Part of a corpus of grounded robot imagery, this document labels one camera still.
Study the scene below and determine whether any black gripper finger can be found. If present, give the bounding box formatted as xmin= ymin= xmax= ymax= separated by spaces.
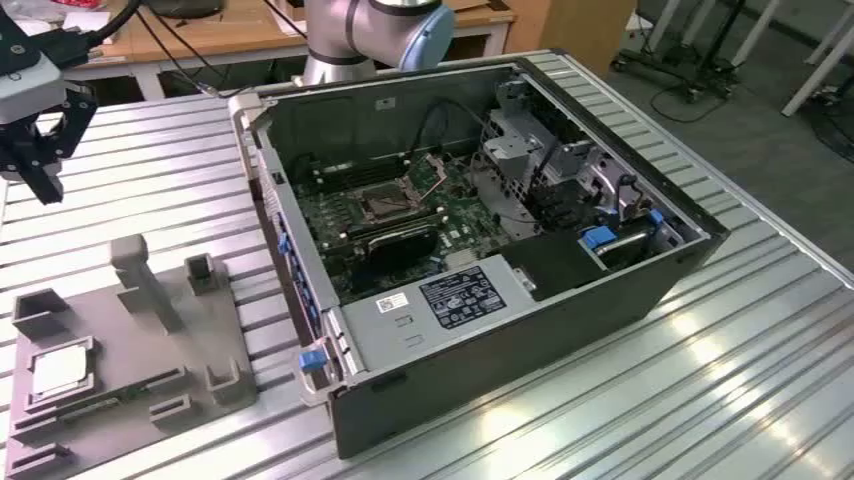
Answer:
xmin=0 ymin=122 xmax=67 ymax=206
xmin=57 ymin=82 xmax=99 ymax=161

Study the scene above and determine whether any silver CPU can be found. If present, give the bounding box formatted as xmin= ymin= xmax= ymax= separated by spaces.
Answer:
xmin=31 ymin=345 xmax=93 ymax=399

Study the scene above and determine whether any blue slot retention bar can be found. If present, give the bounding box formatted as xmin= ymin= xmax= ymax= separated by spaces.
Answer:
xmin=271 ymin=213 xmax=317 ymax=321

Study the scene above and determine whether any black RAM slot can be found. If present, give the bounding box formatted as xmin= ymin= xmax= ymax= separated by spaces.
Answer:
xmin=337 ymin=212 xmax=446 ymax=239
xmin=320 ymin=168 xmax=404 ymax=190
xmin=314 ymin=158 xmax=410 ymax=177

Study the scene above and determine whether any CPU socket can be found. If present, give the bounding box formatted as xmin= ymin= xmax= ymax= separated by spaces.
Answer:
xmin=358 ymin=185 xmax=421 ymax=227

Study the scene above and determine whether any wooden desk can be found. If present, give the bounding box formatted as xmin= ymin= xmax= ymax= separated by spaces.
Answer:
xmin=0 ymin=0 xmax=520 ymax=101

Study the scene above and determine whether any grey parts rack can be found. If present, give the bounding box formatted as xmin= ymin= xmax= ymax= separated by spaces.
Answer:
xmin=10 ymin=233 xmax=262 ymax=476

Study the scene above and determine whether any green motherboard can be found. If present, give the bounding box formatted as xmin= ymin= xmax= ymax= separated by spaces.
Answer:
xmin=293 ymin=152 xmax=536 ymax=296

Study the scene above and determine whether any green RAM stick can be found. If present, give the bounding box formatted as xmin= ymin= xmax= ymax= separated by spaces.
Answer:
xmin=58 ymin=382 xmax=157 ymax=419

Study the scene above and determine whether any metal socket cover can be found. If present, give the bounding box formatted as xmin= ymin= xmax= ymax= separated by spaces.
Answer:
xmin=398 ymin=153 xmax=456 ymax=207

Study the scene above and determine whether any black graphics card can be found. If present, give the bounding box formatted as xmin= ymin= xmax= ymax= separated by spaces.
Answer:
xmin=346 ymin=224 xmax=442 ymax=296

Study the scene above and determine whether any thin locking lever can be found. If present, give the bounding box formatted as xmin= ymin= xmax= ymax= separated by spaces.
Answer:
xmin=425 ymin=168 xmax=450 ymax=202

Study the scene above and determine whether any white barcode sticker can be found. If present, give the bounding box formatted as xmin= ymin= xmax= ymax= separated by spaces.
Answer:
xmin=372 ymin=293 xmax=412 ymax=315

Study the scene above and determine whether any grey power supply unit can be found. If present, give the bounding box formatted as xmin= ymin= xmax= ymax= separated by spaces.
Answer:
xmin=330 ymin=252 xmax=544 ymax=377

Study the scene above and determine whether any silver drive cage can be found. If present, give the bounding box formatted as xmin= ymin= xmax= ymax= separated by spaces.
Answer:
xmin=477 ymin=79 xmax=560 ymax=201

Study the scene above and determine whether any black rating label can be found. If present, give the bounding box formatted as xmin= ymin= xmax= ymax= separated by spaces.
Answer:
xmin=418 ymin=266 xmax=510 ymax=330

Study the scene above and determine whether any black plastic shroud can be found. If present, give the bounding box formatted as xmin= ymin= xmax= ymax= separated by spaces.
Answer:
xmin=500 ymin=232 xmax=609 ymax=302

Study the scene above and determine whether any wooden cabinet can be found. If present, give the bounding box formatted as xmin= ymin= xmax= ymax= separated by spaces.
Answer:
xmin=513 ymin=0 xmax=636 ymax=79

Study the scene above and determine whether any black open PC case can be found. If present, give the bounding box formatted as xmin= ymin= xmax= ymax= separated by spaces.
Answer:
xmin=226 ymin=53 xmax=733 ymax=461

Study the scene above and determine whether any black wheeled stand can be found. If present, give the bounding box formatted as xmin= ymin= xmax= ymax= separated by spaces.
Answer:
xmin=612 ymin=0 xmax=747 ymax=104

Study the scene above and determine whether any white table leg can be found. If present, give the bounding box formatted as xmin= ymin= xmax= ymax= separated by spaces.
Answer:
xmin=780 ymin=29 xmax=854 ymax=119

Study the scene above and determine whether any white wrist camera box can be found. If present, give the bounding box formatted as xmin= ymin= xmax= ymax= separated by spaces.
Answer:
xmin=0 ymin=60 xmax=67 ymax=125

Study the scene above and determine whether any thick black cable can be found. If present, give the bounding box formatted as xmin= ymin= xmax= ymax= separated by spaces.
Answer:
xmin=83 ymin=0 xmax=159 ymax=44

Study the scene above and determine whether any black cable with plug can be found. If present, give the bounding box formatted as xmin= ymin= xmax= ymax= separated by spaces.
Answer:
xmin=137 ymin=0 xmax=223 ymax=99

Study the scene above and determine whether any black arched wire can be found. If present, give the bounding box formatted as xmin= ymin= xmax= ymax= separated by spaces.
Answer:
xmin=412 ymin=99 xmax=493 ymax=156

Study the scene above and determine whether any blue drive carrier handle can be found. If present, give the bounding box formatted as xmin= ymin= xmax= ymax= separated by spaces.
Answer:
xmin=577 ymin=225 xmax=617 ymax=252

